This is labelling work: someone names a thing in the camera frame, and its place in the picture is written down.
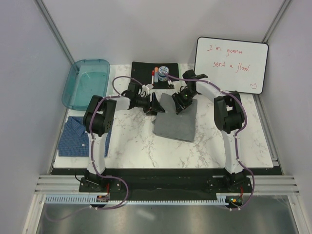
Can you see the grey long sleeve shirt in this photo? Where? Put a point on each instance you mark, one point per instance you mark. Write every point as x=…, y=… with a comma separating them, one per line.
x=175, y=126

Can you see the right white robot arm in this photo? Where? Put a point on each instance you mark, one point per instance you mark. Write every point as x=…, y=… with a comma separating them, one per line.
x=229, y=117

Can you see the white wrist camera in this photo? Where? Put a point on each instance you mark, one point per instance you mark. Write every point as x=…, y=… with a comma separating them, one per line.
x=149, y=86
x=170, y=85

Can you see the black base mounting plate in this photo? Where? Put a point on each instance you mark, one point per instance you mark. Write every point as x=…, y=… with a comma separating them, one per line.
x=159, y=183

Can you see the red whiteboard marker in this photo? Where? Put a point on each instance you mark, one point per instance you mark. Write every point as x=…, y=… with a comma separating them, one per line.
x=153, y=77

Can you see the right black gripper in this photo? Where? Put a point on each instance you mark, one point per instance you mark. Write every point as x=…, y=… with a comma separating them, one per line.
x=180, y=106

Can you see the whiteboard with red writing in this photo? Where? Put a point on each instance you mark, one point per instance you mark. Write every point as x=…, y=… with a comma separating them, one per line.
x=232, y=65

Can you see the black clipboard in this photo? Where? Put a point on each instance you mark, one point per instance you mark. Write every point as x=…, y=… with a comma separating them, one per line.
x=142, y=71

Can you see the white slotted cable duct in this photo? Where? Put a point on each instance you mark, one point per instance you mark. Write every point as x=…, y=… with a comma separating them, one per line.
x=96, y=200

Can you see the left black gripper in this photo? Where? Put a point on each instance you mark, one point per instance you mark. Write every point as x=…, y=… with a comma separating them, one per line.
x=154, y=106

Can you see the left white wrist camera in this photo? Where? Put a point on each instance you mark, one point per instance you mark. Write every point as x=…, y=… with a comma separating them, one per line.
x=149, y=86

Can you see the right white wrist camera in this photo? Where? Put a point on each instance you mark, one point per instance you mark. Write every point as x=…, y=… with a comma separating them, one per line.
x=170, y=85

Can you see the folded blue checked shirt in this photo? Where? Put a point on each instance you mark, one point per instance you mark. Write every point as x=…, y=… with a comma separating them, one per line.
x=74, y=140

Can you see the small blue lidded jar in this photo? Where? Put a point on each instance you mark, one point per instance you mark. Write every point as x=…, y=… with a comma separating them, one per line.
x=163, y=71

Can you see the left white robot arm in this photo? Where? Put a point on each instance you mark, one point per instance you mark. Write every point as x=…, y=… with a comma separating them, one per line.
x=99, y=118

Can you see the aluminium frame rail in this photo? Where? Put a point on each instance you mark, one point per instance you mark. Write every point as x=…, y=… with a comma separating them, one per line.
x=264, y=185

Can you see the teal plastic bin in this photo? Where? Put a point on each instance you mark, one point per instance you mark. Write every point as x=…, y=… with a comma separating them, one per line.
x=86, y=78

